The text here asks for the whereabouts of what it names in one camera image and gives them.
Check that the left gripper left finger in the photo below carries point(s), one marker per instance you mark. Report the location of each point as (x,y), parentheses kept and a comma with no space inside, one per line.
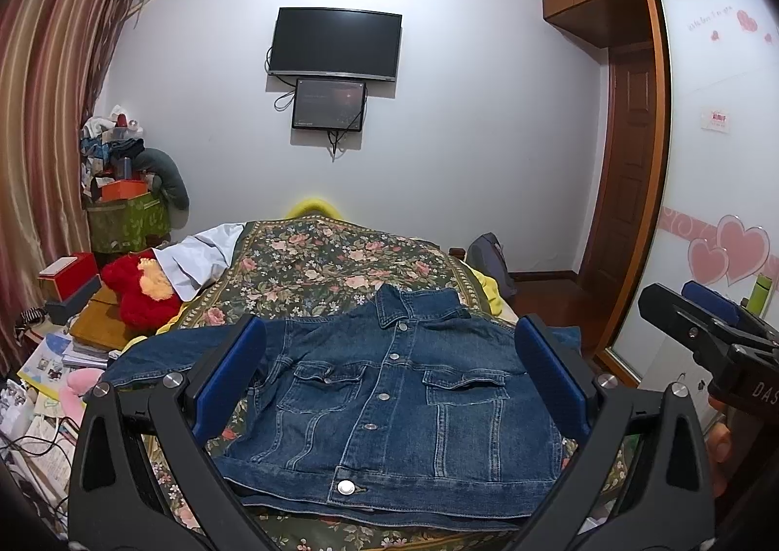
(115,502)

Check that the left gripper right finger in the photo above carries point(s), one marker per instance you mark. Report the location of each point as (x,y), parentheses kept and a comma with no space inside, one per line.
(666,501)

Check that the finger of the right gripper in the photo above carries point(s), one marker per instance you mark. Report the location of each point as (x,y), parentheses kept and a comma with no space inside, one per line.
(681,319)
(729,312)

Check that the blue denim jacket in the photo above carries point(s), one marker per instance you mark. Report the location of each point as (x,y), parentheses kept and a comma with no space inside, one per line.
(407,411)

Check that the person right hand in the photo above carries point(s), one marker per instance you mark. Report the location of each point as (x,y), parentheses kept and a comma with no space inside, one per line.
(719,445)

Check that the wooden wardrobe with sliding door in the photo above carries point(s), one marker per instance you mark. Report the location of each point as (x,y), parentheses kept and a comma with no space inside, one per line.
(711,212)

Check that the pink plush toy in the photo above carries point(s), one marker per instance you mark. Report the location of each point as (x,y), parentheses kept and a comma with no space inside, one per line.
(72,394)

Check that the wooden brown door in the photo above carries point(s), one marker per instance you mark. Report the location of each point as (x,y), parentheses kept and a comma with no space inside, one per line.
(624,182)

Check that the stack of books and papers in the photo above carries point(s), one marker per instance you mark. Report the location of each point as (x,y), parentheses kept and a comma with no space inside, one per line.
(56,356)

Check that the red plush toy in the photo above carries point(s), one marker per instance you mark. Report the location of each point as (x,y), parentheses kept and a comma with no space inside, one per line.
(146,298)

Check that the red rectangular box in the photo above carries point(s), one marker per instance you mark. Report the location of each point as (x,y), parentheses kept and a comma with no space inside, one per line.
(66,276)

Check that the grey bag at bed end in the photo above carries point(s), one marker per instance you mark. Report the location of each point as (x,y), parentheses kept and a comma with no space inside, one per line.
(485,254)

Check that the white folded cloth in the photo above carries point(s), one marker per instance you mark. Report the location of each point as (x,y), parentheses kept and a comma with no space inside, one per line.
(199,260)

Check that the floral green bedspread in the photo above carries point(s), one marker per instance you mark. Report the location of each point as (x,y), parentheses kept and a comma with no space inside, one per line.
(316,266)

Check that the orange box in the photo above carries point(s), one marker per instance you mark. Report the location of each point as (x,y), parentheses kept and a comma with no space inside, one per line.
(123,190)

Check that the grey green pillow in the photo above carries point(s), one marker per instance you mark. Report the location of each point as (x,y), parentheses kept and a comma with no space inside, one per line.
(167,179)

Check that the yellow blanket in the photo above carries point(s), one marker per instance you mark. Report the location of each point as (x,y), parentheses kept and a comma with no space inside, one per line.
(314,205)

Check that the striped red curtain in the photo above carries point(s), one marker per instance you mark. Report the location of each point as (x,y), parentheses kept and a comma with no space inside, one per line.
(54,59)

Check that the small black wall monitor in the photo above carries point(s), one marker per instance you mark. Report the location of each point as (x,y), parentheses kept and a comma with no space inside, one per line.
(329,104)

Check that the black wall television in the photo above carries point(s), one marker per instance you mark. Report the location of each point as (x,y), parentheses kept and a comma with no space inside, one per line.
(322,41)

